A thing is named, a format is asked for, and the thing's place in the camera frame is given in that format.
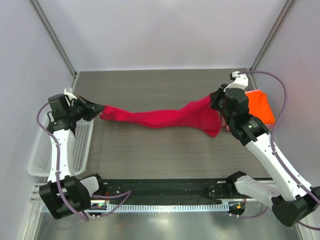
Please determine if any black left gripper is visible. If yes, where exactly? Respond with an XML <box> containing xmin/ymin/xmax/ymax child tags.
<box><xmin>66</xmin><ymin>95</ymin><xmax>105</xmax><ymax>122</ymax></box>

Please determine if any magenta t shirt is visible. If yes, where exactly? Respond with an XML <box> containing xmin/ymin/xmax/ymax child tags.
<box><xmin>99</xmin><ymin>96</ymin><xmax>222</xmax><ymax>138</ymax></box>

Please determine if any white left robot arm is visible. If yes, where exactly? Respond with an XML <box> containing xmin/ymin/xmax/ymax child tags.
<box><xmin>39</xmin><ymin>92</ymin><xmax>107</xmax><ymax>222</ymax></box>

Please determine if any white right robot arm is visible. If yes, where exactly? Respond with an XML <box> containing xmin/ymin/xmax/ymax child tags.
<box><xmin>210</xmin><ymin>84</ymin><xmax>320</xmax><ymax>227</ymax></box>

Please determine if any pink folded t shirt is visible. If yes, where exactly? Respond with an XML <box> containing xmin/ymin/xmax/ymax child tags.
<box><xmin>221</xmin><ymin>117</ymin><xmax>230</xmax><ymax>132</ymax></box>

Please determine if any orange folded t shirt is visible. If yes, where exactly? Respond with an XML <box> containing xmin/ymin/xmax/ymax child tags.
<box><xmin>245</xmin><ymin>89</ymin><xmax>276</xmax><ymax>127</ymax></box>

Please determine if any white plastic perforated basket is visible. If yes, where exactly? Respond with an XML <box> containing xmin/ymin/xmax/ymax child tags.
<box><xmin>27</xmin><ymin>119</ymin><xmax>94</xmax><ymax>177</ymax></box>

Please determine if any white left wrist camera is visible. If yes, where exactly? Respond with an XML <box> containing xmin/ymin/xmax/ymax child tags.
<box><xmin>63</xmin><ymin>87</ymin><xmax>78</xmax><ymax>106</ymax></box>

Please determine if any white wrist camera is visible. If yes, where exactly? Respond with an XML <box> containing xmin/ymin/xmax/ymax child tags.
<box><xmin>224</xmin><ymin>71</ymin><xmax>249</xmax><ymax>91</ymax></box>
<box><xmin>63</xmin><ymin>87</ymin><xmax>78</xmax><ymax>106</ymax></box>

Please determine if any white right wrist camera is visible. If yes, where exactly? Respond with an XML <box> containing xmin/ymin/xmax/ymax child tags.
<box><xmin>224</xmin><ymin>71</ymin><xmax>249</xmax><ymax>91</ymax></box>

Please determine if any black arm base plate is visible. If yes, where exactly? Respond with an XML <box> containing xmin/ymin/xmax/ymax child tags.
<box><xmin>97</xmin><ymin>178</ymin><xmax>250</xmax><ymax>206</ymax></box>

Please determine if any white slotted cable duct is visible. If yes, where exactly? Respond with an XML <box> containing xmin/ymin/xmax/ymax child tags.
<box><xmin>85</xmin><ymin>202</ymin><xmax>230</xmax><ymax>214</ymax></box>

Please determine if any left aluminium frame post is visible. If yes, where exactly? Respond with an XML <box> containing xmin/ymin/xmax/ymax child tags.
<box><xmin>28</xmin><ymin>0</ymin><xmax>77</xmax><ymax>79</ymax></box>

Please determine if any aluminium frame post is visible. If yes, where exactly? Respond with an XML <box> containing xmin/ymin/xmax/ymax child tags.
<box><xmin>248</xmin><ymin>0</ymin><xmax>297</xmax><ymax>75</ymax></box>
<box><xmin>28</xmin><ymin>0</ymin><xmax>77</xmax><ymax>79</ymax></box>

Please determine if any right aluminium frame post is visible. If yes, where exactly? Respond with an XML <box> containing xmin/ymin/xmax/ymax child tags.
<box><xmin>248</xmin><ymin>0</ymin><xmax>297</xmax><ymax>75</ymax></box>

